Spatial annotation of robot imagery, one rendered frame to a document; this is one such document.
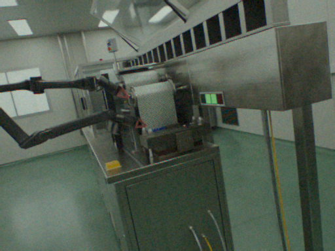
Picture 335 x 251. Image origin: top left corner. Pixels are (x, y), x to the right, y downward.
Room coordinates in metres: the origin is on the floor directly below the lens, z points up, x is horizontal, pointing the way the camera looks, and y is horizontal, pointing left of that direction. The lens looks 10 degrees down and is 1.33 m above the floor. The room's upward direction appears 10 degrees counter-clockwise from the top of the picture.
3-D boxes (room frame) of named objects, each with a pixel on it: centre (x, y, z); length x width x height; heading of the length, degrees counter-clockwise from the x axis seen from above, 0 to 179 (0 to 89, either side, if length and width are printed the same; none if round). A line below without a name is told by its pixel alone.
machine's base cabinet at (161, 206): (2.63, 0.43, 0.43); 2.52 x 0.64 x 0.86; 19
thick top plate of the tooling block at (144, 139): (1.60, -0.03, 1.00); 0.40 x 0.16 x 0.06; 109
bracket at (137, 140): (1.74, 0.23, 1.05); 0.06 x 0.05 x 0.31; 109
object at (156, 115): (1.70, 0.04, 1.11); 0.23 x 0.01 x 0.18; 109
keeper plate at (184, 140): (1.52, -0.08, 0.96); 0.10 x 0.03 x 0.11; 109
